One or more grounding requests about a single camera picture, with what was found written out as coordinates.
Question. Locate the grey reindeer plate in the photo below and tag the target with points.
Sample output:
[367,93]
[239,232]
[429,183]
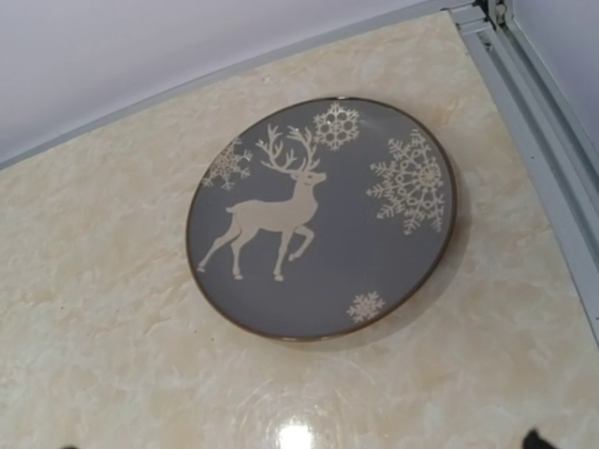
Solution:
[321,219]

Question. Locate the right aluminium corner post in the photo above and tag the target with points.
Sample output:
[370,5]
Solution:
[559,156]

